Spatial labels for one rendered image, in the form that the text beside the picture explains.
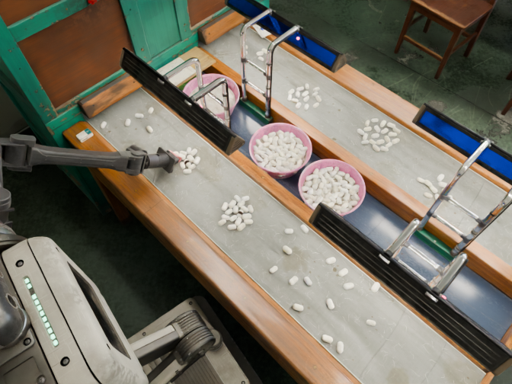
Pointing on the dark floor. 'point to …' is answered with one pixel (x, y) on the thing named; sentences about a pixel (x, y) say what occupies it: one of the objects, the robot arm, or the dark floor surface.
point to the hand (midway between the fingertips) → (179, 158)
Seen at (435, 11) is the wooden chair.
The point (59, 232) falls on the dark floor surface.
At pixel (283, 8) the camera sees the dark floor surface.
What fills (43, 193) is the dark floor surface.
